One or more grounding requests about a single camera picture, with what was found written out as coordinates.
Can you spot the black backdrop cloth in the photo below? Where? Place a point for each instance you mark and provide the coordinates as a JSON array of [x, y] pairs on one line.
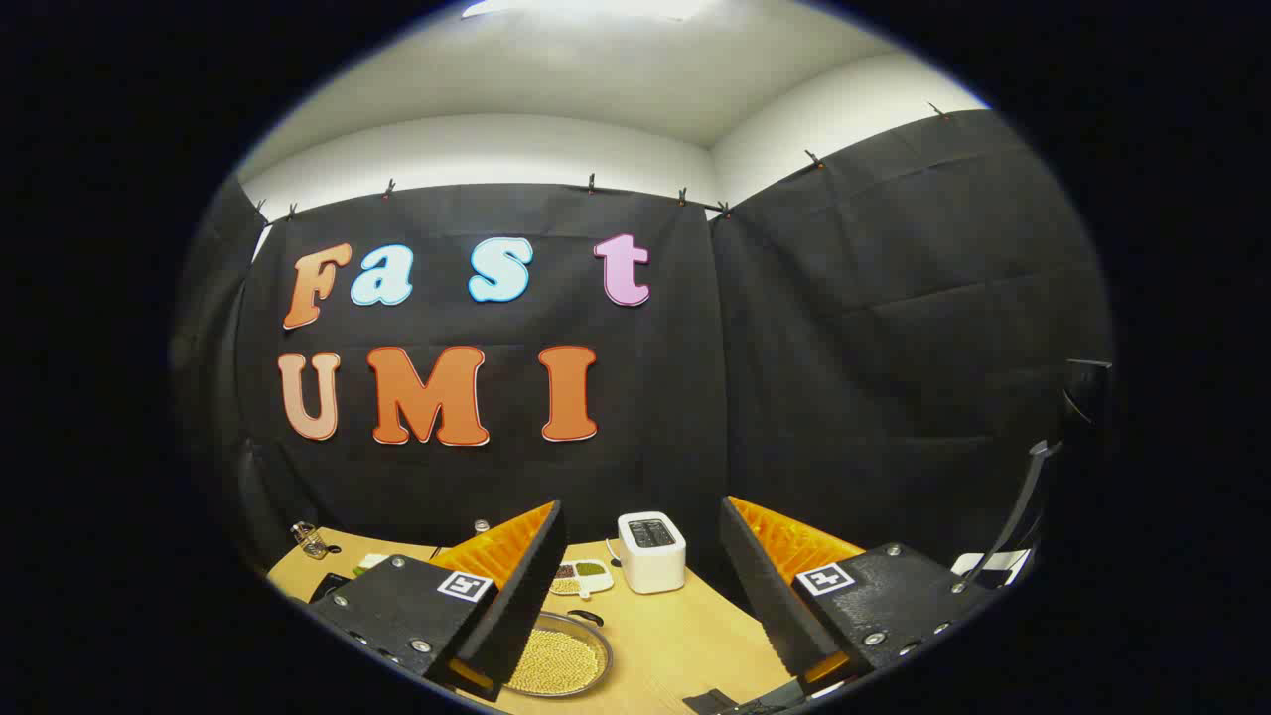
[[794, 348]]

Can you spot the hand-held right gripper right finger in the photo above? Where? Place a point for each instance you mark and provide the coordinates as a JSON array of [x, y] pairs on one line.
[[760, 596]]

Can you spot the white toaster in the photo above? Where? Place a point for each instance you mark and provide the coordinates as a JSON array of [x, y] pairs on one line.
[[650, 566]]

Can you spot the black induction cooktop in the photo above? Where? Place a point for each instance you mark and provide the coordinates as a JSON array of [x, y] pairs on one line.
[[328, 586]]

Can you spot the large pile of soybeans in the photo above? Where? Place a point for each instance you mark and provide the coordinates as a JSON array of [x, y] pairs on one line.
[[556, 660]]

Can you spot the small pile of soybeans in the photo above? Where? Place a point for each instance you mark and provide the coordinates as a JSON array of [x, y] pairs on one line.
[[566, 586]]

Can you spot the white divided plate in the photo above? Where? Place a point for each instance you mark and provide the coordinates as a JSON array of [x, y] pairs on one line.
[[594, 586]]

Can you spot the stainless steel pot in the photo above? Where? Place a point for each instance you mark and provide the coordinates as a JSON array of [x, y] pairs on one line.
[[588, 617]]

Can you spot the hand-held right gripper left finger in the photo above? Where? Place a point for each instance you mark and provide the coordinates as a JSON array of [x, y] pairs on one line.
[[531, 586]]

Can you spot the row of black cloth clips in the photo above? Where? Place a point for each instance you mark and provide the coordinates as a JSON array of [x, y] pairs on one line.
[[591, 183]]

